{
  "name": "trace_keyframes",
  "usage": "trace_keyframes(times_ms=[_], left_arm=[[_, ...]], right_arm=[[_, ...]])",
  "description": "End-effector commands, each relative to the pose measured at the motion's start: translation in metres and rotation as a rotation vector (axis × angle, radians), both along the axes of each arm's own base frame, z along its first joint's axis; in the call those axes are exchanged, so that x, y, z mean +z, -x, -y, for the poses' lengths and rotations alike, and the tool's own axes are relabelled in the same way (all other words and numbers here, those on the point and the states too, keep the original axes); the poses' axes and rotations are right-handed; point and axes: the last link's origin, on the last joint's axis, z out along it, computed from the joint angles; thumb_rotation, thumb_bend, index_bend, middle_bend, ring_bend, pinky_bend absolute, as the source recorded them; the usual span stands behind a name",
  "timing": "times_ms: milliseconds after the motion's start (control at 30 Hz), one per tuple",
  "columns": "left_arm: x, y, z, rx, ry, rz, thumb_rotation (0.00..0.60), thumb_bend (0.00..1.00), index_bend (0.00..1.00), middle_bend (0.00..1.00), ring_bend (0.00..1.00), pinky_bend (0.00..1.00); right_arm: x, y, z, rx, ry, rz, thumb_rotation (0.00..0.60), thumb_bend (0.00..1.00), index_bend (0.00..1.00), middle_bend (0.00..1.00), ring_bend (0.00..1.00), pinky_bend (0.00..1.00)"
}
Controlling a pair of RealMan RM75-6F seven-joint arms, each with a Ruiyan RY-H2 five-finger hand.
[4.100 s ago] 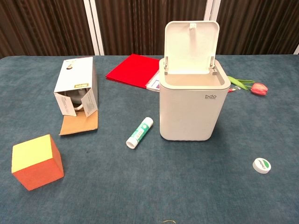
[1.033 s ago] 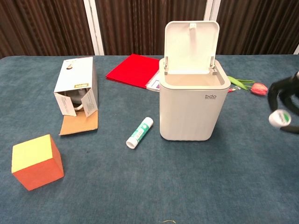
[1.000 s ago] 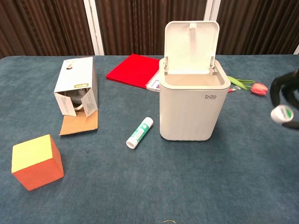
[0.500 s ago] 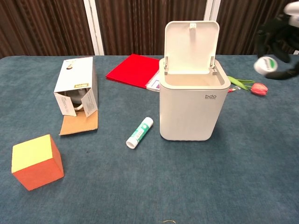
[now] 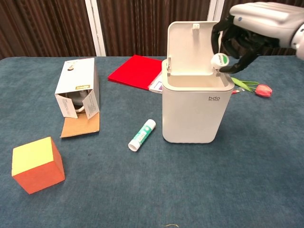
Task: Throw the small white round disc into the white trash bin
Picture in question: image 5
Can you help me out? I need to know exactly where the white open cardboard box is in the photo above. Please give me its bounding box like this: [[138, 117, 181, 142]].
[[54, 57, 101, 138]]

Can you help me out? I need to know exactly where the white cup inside box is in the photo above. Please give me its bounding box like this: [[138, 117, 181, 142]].
[[67, 93, 89, 113]]

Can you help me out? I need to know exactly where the white plastic container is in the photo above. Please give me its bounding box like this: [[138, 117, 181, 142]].
[[161, 20, 235, 144]]

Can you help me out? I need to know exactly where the blue felt table cover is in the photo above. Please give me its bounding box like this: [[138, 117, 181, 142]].
[[0, 56, 304, 228]]

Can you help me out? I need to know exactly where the white green glue stick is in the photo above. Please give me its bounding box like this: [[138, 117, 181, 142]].
[[128, 119, 156, 152]]

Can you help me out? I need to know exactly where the white partition post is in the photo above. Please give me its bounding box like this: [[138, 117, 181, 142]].
[[85, 0, 106, 57], [209, 0, 225, 22]]

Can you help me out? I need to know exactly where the small white round cap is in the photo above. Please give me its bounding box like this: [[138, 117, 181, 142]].
[[210, 53, 230, 72]]

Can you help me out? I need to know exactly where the yellow orange foam cube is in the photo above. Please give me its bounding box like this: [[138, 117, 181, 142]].
[[11, 136, 66, 195]]

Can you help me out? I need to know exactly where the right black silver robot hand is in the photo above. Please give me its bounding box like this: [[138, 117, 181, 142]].
[[211, 1, 304, 74]]

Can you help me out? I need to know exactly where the artificial pink tulip flower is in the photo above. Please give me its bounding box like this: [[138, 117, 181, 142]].
[[230, 77, 273, 98]]

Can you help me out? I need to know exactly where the red spiral notebook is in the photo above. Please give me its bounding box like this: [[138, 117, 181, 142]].
[[107, 54, 164, 93]]

